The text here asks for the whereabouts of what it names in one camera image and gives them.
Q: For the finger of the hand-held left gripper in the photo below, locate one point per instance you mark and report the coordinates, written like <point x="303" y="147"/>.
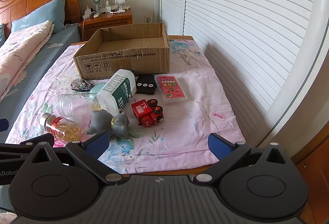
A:
<point x="15" y="148"/>
<point x="3" y="125"/>

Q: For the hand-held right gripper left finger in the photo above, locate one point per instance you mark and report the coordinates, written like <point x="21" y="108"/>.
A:
<point x="97" y="144"/>

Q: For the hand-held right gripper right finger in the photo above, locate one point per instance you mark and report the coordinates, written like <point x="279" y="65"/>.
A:
<point x="218" y="145"/>

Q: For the grey toy elephant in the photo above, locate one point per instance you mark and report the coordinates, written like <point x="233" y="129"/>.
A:
<point x="99" y="121"/>

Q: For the bottle of golden capsules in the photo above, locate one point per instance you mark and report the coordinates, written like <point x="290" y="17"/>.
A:
<point x="64" y="127"/>

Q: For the clear plastic jar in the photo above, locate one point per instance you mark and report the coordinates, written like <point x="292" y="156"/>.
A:
<point x="69" y="105"/>

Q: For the white bottle with green label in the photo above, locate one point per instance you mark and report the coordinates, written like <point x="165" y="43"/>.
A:
<point x="115" y="92"/>

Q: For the round metal keyring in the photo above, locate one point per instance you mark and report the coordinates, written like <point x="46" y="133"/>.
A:
<point x="79" y="84"/>

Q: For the black device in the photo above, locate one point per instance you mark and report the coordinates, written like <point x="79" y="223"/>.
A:
<point x="145" y="90"/>

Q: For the pink card case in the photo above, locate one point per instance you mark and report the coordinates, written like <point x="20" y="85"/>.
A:
<point x="171" y="89"/>

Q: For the brown cardboard box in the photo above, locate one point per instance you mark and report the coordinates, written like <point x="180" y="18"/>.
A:
<point x="123" y="62"/>

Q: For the pale green lid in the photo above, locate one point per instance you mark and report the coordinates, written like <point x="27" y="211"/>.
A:
<point x="96" y="89"/>

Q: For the pink quilt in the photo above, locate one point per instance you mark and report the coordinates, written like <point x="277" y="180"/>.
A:
<point x="20" y="51"/>

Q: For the small blue pillow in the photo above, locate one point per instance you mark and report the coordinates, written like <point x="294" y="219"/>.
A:
<point x="1" y="33"/>

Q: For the blue bed sheet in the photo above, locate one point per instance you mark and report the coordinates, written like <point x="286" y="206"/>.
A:
<point x="59" y="36"/>

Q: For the wide white louvred door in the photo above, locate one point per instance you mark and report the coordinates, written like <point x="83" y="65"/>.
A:
<point x="244" y="33"/>

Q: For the large blue pillow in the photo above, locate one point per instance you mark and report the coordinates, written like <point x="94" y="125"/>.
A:
<point x="43" y="13"/>

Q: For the wooden nightstand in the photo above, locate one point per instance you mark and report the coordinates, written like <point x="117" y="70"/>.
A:
<point x="108" y="22"/>

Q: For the clear spray bottle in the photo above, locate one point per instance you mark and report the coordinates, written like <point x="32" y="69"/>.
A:
<point x="107" y="8"/>

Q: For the white desktop stand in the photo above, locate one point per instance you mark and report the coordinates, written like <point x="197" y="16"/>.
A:
<point x="120" y="4"/>

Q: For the white wall socket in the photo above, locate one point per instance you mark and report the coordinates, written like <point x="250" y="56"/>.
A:
<point x="148" y="19"/>

